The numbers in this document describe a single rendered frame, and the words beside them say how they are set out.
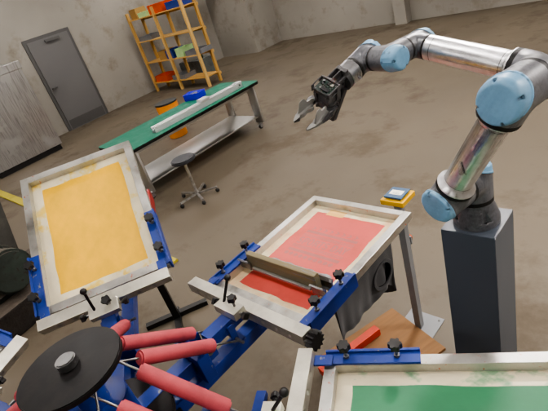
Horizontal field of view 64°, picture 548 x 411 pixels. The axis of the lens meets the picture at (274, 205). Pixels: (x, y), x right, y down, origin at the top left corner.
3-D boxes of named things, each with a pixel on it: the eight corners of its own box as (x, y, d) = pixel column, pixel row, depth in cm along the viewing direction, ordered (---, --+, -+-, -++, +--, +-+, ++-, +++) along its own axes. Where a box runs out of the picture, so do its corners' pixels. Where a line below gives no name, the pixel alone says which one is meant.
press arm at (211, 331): (236, 313, 179) (232, 304, 176) (245, 318, 174) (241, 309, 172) (204, 342, 169) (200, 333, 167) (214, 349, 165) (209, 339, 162)
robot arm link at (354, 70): (343, 72, 143) (364, 83, 140) (334, 81, 142) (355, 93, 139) (342, 55, 137) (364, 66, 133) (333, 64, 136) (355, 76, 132)
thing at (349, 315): (384, 283, 228) (372, 226, 211) (399, 287, 222) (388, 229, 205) (333, 345, 202) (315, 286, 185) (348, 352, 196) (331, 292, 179)
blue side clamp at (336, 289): (348, 282, 183) (345, 269, 180) (359, 285, 179) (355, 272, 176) (304, 332, 166) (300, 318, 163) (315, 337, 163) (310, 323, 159)
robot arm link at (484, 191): (502, 191, 146) (501, 154, 140) (478, 210, 141) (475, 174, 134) (469, 183, 155) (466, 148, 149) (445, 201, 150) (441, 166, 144)
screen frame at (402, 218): (315, 201, 247) (314, 195, 245) (412, 218, 206) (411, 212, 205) (214, 289, 203) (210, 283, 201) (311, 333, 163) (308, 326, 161)
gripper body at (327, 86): (308, 86, 132) (333, 61, 135) (311, 105, 139) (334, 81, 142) (328, 98, 128) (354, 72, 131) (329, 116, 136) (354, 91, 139)
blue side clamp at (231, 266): (257, 252, 221) (253, 241, 218) (263, 254, 218) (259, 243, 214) (214, 290, 204) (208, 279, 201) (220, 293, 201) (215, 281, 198)
